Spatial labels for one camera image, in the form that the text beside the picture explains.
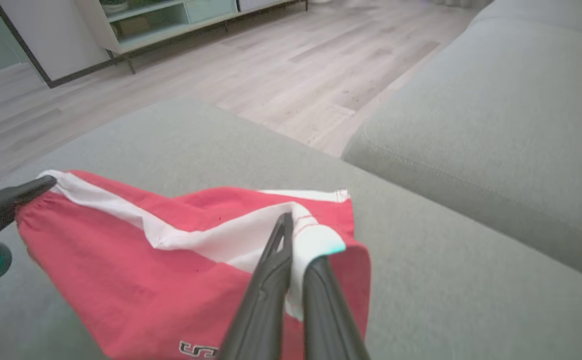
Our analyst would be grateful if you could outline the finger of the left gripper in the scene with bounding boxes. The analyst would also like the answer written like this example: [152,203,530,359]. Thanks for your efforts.
[0,175,57,247]

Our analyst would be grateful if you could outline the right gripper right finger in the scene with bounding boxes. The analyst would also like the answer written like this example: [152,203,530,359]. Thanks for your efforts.
[302,255,371,360]

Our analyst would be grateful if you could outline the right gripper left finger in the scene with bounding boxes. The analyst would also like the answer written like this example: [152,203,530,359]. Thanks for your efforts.
[218,212,295,360]

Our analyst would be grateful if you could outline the red shorts with white stripe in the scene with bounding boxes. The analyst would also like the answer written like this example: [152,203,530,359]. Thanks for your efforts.
[15,170,372,360]

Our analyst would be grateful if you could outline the grey fabric ottoman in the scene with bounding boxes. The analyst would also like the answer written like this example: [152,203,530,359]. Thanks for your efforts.
[0,97,582,360]

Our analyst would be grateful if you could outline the white tall cabinet panel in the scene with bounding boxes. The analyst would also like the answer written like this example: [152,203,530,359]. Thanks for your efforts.
[0,0,114,89]

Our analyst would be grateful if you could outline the brown box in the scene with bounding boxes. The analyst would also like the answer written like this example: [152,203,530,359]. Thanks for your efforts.
[117,17,152,38]

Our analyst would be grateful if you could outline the grey fabric sofa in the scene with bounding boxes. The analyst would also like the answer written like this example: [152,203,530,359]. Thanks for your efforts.
[342,0,582,287]

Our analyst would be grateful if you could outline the white low shelf cabinet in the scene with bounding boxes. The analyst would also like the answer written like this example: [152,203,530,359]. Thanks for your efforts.
[76,0,309,75]

